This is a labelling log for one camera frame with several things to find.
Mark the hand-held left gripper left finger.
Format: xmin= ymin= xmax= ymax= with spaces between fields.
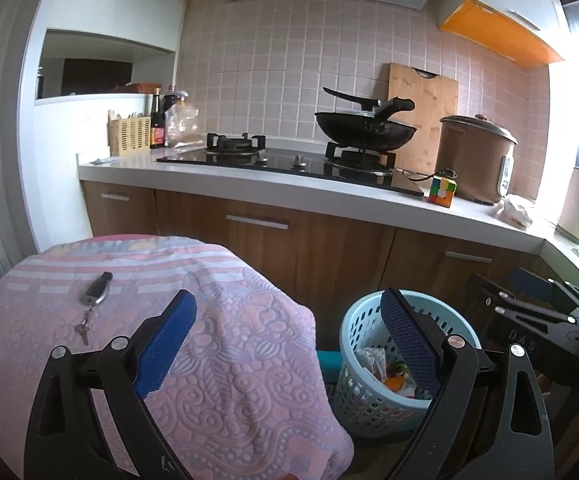
xmin=25 ymin=289 xmax=199 ymax=480

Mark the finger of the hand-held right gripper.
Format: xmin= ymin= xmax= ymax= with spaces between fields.
xmin=512 ymin=266 xmax=579 ymax=311
xmin=467 ymin=272 xmax=577 ymax=323

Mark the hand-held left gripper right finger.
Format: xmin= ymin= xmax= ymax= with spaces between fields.
xmin=380 ymin=287 xmax=555 ymax=480

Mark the white wrapper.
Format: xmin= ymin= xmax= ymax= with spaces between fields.
xmin=357 ymin=346 xmax=387 ymax=378

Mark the light blue perforated basket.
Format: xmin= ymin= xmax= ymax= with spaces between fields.
xmin=329 ymin=289 xmax=483 ymax=436

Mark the white crumpled cloth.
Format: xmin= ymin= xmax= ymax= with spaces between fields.
xmin=499 ymin=195 xmax=535 ymax=231

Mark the beige electric kettle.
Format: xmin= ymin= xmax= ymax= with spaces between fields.
xmin=557 ymin=166 xmax=579 ymax=247

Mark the pink patterned tablecloth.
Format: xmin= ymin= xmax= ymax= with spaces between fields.
xmin=0 ymin=234 xmax=355 ymax=480

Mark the teal box with black band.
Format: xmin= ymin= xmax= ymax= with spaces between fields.
xmin=317 ymin=351 xmax=343 ymax=383

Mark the black key fob with keys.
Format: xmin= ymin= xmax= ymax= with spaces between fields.
xmin=74 ymin=271 xmax=114 ymax=346

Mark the colourful puzzle cube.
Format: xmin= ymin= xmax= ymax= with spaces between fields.
xmin=428 ymin=176 xmax=457 ymax=208

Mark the wooden base cabinet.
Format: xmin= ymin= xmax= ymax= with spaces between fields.
xmin=82 ymin=180 xmax=545 ymax=356

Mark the brown rice cooker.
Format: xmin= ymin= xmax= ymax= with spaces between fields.
xmin=434 ymin=114 xmax=519 ymax=206

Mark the black burner grate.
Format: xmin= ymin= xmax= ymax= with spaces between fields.
xmin=325 ymin=142 xmax=397 ymax=176
xmin=205 ymin=132 xmax=267 ymax=153

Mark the black glass gas stove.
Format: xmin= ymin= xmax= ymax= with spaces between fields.
xmin=156 ymin=132 xmax=425 ymax=198

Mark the black wok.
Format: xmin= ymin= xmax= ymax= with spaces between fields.
xmin=314 ymin=97 xmax=417 ymax=153

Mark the beige slotted utensil holder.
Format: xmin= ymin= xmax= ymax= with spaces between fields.
xmin=108 ymin=109 xmax=152 ymax=157

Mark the dark soy sauce bottle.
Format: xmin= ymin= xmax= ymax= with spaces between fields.
xmin=149 ymin=87 xmax=166 ymax=150

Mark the clear plastic bag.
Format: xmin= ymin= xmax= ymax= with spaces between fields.
xmin=165 ymin=100 xmax=202 ymax=148

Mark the wooden cutting board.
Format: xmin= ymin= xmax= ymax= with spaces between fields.
xmin=387 ymin=62 xmax=459 ymax=176

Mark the black cooking utensil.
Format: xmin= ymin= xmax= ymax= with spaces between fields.
xmin=323 ymin=87 xmax=377 ymax=111

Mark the angled silver cabinet handle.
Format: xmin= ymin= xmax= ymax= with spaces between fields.
xmin=444 ymin=249 xmax=493 ymax=263

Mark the black power cord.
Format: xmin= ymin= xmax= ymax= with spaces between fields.
xmin=402 ymin=169 xmax=457 ymax=183

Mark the long silver cabinet handle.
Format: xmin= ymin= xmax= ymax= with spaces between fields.
xmin=226 ymin=214 xmax=289 ymax=231

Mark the white wall cabinet orange underside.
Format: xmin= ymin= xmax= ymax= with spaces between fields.
xmin=438 ymin=0 xmax=567 ymax=68

